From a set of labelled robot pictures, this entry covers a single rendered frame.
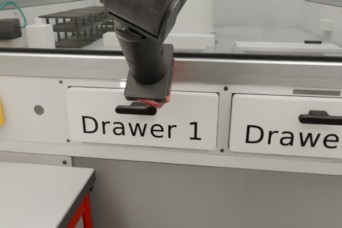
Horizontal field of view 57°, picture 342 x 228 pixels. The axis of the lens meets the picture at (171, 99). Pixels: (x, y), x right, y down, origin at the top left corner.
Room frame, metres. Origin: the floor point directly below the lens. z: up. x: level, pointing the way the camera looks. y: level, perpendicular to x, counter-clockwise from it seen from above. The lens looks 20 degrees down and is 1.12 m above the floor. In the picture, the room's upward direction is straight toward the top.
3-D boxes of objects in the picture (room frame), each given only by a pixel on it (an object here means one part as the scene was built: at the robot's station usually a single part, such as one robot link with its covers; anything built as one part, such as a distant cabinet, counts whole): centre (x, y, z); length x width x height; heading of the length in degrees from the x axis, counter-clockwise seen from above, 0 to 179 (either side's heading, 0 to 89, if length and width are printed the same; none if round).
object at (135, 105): (0.53, 0.06, 0.91); 0.07 x 0.04 x 0.01; 82
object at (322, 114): (0.49, -0.25, 0.91); 0.07 x 0.04 x 0.01; 82
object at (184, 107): (0.55, 0.06, 0.87); 0.29 x 0.02 x 0.11; 82
